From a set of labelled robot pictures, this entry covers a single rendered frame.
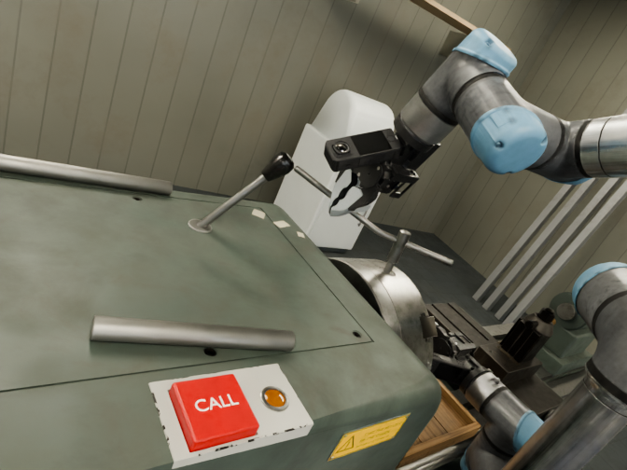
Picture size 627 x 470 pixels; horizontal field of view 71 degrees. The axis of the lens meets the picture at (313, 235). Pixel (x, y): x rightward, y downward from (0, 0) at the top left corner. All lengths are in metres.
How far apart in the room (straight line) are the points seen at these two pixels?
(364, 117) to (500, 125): 2.97
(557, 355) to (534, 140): 1.37
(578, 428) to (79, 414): 0.66
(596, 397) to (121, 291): 0.65
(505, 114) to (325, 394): 0.37
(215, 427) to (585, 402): 0.56
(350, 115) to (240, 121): 0.98
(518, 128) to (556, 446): 0.49
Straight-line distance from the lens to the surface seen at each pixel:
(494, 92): 0.59
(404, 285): 0.83
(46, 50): 3.57
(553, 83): 5.40
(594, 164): 0.64
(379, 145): 0.67
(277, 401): 0.44
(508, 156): 0.56
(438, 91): 0.64
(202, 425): 0.39
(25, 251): 0.54
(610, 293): 0.82
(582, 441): 0.81
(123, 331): 0.43
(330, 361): 0.52
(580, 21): 5.55
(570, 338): 1.84
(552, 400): 1.44
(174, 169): 3.89
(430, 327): 0.87
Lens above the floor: 1.56
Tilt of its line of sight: 23 degrees down
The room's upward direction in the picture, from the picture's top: 25 degrees clockwise
